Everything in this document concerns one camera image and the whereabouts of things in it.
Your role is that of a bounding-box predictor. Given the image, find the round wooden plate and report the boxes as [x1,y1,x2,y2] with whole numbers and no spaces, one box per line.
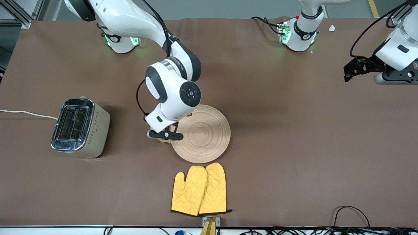
[170,104,231,164]

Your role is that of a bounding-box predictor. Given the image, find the beige chrome two-slot toaster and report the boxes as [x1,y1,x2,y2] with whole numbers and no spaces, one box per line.
[51,96,111,159]

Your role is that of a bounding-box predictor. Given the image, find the yellow floor tape strip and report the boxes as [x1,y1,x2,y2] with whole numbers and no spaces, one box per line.
[368,0,380,18]

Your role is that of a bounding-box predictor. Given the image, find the brown table cover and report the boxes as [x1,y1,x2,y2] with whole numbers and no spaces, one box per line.
[0,17,418,227]

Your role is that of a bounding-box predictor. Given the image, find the yellow quilted oven mitt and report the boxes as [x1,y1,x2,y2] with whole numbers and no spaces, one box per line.
[199,162,233,215]
[171,165,208,216]

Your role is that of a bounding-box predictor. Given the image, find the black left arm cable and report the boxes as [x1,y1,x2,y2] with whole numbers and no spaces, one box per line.
[349,0,418,62]

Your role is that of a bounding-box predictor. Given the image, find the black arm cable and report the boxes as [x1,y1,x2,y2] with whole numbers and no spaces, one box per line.
[136,0,179,115]
[349,0,418,62]

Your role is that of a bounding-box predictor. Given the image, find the black left base cable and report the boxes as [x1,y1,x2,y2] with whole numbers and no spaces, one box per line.
[250,16,286,36]

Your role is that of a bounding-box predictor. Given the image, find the black looped cable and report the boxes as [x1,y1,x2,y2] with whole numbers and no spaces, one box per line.
[332,206,371,229]

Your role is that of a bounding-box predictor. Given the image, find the black cable bundle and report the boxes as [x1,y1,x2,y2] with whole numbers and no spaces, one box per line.
[238,227,418,235]

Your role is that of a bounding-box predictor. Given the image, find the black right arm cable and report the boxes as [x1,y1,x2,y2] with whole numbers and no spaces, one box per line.
[136,0,179,115]

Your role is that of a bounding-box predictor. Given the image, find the white toaster power cord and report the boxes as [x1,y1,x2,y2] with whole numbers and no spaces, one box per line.
[0,109,58,120]

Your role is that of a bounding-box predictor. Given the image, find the aluminium frame profile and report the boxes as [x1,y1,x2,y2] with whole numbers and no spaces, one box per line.
[0,0,44,29]

